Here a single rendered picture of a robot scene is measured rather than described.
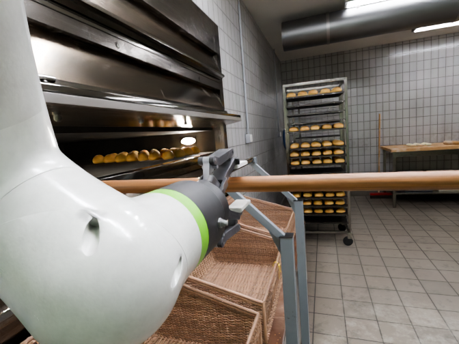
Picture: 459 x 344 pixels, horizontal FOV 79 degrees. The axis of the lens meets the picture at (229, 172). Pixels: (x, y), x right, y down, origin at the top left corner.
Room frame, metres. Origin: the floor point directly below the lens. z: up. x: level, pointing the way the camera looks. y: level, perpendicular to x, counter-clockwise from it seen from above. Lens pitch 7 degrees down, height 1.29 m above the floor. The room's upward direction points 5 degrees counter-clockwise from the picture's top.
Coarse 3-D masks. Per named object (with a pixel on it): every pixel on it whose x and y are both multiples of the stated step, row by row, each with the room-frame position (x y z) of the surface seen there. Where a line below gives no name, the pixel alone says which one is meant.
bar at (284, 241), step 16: (256, 160) 1.39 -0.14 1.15; (288, 192) 1.33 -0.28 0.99; (256, 208) 0.90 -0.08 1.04; (272, 224) 0.88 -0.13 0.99; (288, 240) 0.85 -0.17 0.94; (304, 240) 1.30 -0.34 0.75; (288, 256) 0.85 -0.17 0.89; (304, 256) 1.30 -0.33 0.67; (288, 272) 0.85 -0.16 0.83; (304, 272) 1.30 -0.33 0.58; (288, 288) 0.85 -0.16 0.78; (304, 288) 1.30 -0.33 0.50; (288, 304) 0.85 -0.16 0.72; (304, 304) 1.30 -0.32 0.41; (288, 320) 0.85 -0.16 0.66; (304, 320) 1.30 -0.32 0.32; (288, 336) 0.85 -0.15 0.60; (304, 336) 1.30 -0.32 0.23
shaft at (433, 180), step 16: (256, 176) 0.51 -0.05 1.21; (272, 176) 0.50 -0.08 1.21; (288, 176) 0.49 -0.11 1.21; (304, 176) 0.48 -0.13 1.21; (320, 176) 0.47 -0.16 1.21; (336, 176) 0.46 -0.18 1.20; (352, 176) 0.45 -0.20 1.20; (368, 176) 0.44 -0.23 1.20; (384, 176) 0.44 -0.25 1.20; (400, 176) 0.43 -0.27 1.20; (416, 176) 0.42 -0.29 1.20; (432, 176) 0.41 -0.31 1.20; (448, 176) 0.41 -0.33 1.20; (128, 192) 0.60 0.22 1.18; (144, 192) 0.59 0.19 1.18
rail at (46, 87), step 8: (48, 88) 0.62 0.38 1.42; (56, 88) 0.64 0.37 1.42; (64, 88) 0.66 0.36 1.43; (72, 88) 0.68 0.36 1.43; (88, 96) 0.72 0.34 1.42; (96, 96) 0.75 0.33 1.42; (104, 96) 0.78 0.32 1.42; (112, 96) 0.81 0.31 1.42; (120, 96) 0.84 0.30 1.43; (144, 104) 0.95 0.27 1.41; (152, 104) 0.99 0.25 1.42; (160, 104) 1.04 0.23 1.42; (168, 104) 1.09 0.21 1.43; (176, 104) 1.16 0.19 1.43; (200, 112) 1.38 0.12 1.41; (208, 112) 1.47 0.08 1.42; (216, 112) 1.58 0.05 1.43
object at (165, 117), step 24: (48, 96) 0.62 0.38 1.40; (72, 96) 0.68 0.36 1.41; (72, 120) 0.82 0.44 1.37; (96, 120) 0.89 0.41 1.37; (120, 120) 0.98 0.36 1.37; (144, 120) 1.09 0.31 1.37; (168, 120) 1.23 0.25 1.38; (192, 120) 1.41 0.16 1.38; (216, 120) 1.64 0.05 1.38; (240, 120) 2.02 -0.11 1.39
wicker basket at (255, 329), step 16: (192, 288) 0.87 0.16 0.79; (176, 304) 0.90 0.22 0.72; (192, 304) 0.87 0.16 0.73; (208, 304) 0.85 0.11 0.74; (224, 304) 0.83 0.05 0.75; (176, 320) 0.90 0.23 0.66; (192, 320) 0.88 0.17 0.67; (208, 320) 0.86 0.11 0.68; (224, 320) 0.84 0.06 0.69; (240, 320) 0.82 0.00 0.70; (256, 320) 0.77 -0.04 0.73; (32, 336) 0.61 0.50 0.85; (160, 336) 0.92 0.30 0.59; (176, 336) 0.90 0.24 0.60; (192, 336) 0.88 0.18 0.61; (208, 336) 0.85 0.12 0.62; (224, 336) 0.84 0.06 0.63; (240, 336) 0.82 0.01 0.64; (256, 336) 0.76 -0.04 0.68
